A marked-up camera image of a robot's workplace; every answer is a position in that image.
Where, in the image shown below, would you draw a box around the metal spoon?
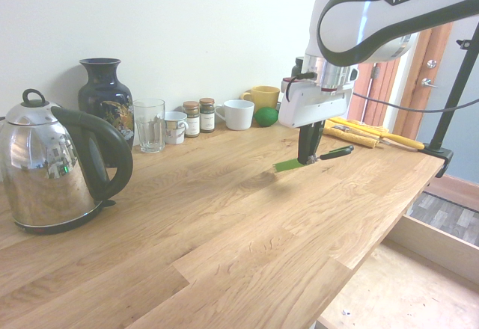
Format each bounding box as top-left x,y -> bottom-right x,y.
332,123 -> 390,147

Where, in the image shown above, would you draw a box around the green and black scissors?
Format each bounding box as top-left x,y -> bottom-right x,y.
272,144 -> 355,175

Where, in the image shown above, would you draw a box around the yellow cloth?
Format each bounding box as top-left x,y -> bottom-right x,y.
322,117 -> 391,150

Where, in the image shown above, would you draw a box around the yellow handled utensil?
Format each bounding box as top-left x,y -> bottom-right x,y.
329,117 -> 426,151

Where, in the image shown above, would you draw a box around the spice jar brown lid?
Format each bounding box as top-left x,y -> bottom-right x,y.
182,100 -> 201,138
198,97 -> 216,134

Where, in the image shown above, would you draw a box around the clear glass tumbler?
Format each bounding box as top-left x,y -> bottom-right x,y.
132,98 -> 166,154

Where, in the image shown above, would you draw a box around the yellow mug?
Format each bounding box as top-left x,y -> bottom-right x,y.
239,85 -> 281,112

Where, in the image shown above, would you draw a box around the green lime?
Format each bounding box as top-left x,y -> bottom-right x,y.
254,106 -> 280,127

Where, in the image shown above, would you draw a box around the wooden door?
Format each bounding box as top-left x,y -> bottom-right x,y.
402,20 -> 456,138

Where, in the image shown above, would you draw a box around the small white patterned mug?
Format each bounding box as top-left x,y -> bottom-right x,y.
163,111 -> 189,145

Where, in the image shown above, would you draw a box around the black clamp camera stand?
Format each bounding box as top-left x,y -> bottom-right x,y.
418,22 -> 479,179

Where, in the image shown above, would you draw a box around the stainless steel electric kettle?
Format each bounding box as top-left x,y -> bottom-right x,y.
0,88 -> 134,236

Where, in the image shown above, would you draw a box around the open wooden drawer white front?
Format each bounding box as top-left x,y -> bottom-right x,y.
316,215 -> 479,329

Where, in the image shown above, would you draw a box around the dark braided robot cable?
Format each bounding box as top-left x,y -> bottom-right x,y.
290,71 -> 479,114

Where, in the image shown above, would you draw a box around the plain white cup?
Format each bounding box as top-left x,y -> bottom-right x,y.
214,99 -> 256,132

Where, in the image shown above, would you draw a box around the dark blue floral vase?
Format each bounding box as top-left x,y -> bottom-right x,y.
77,58 -> 135,168

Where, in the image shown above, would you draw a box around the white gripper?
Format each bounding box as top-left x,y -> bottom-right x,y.
278,78 -> 355,166

